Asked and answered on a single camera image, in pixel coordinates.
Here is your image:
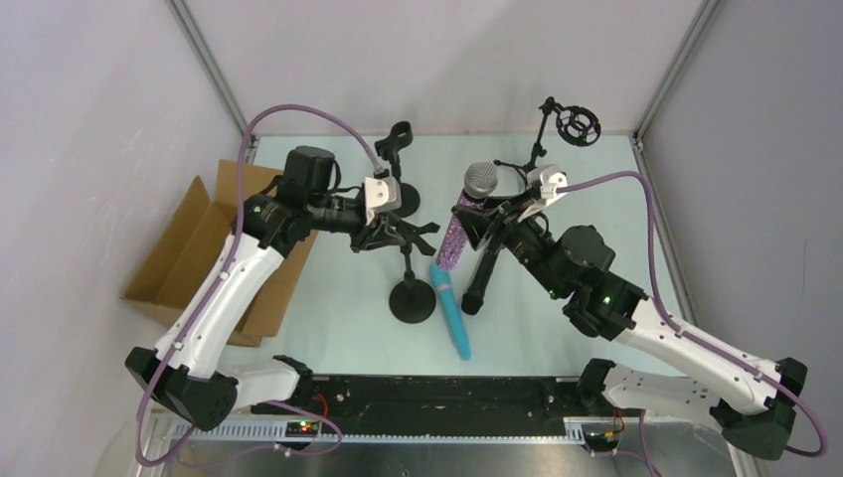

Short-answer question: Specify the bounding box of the teal blue microphone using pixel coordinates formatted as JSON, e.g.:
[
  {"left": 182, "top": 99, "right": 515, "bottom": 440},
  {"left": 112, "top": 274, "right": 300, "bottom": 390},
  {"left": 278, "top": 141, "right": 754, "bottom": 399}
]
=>
[{"left": 428, "top": 261, "right": 471, "bottom": 361}]

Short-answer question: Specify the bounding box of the purple glitter microphone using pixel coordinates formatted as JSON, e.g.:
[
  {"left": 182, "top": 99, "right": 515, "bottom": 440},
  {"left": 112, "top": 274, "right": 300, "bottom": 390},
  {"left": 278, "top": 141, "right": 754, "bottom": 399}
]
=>
[{"left": 433, "top": 161, "right": 500, "bottom": 271}]

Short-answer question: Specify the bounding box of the black round-base mic stand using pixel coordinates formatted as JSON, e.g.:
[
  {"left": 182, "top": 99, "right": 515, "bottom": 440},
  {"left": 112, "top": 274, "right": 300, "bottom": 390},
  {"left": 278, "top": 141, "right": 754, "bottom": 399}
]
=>
[{"left": 389, "top": 236, "right": 436, "bottom": 324}]

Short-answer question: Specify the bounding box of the brown cardboard box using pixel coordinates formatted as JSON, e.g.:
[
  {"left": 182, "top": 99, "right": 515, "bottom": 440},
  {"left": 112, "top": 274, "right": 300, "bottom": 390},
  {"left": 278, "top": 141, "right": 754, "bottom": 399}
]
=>
[{"left": 121, "top": 160, "right": 317, "bottom": 347}]

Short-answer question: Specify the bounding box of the black orange-ring microphone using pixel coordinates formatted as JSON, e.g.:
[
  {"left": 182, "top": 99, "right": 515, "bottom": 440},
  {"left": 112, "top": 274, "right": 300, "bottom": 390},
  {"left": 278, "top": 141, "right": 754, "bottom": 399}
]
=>
[{"left": 460, "top": 243, "right": 505, "bottom": 316}]

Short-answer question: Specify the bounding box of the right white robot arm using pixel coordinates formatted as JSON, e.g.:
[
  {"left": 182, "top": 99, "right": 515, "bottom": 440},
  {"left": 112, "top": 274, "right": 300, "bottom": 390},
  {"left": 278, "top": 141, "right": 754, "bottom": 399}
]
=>
[{"left": 452, "top": 198, "right": 807, "bottom": 461}]

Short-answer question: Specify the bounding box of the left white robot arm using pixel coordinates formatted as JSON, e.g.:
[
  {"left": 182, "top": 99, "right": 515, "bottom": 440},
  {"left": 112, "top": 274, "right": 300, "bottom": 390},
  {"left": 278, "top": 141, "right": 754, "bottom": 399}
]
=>
[{"left": 124, "top": 145, "right": 439, "bottom": 431}]

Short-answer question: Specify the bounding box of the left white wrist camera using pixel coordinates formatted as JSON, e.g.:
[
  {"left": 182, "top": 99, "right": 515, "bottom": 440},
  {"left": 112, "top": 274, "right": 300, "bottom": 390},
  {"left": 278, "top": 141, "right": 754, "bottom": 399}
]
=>
[{"left": 363, "top": 176, "right": 403, "bottom": 215}]

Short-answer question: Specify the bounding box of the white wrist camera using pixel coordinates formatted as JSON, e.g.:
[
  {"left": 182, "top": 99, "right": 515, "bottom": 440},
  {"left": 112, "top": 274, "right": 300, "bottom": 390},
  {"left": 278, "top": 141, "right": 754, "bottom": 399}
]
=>
[
  {"left": 518, "top": 165, "right": 568, "bottom": 223},
  {"left": 363, "top": 176, "right": 403, "bottom": 215}
]

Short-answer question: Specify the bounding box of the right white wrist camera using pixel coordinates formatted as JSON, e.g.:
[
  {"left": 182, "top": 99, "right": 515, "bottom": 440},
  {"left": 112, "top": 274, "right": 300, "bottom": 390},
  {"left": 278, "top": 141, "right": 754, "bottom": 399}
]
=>
[{"left": 518, "top": 165, "right": 568, "bottom": 223}]

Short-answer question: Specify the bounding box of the black tripod shock-mount stand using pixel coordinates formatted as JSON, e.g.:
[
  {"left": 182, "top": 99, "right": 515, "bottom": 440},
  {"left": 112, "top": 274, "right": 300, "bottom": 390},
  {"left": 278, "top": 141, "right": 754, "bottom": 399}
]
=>
[{"left": 493, "top": 96, "right": 601, "bottom": 186}]

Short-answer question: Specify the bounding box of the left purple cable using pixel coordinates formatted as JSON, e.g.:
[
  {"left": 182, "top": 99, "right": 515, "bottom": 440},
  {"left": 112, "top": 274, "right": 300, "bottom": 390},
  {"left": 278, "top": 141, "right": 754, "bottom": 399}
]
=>
[{"left": 134, "top": 102, "right": 387, "bottom": 468}]

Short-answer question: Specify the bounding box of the purple cable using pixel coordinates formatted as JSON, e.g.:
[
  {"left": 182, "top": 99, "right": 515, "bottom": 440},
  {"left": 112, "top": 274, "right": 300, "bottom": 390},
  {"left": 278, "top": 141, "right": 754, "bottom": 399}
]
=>
[
  {"left": 556, "top": 171, "right": 829, "bottom": 459},
  {"left": 134, "top": 102, "right": 387, "bottom": 468}
]

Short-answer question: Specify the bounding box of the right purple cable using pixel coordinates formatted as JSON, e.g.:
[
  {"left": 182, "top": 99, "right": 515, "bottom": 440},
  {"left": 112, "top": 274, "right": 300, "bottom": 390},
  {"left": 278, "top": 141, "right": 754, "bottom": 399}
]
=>
[{"left": 556, "top": 171, "right": 829, "bottom": 459}]

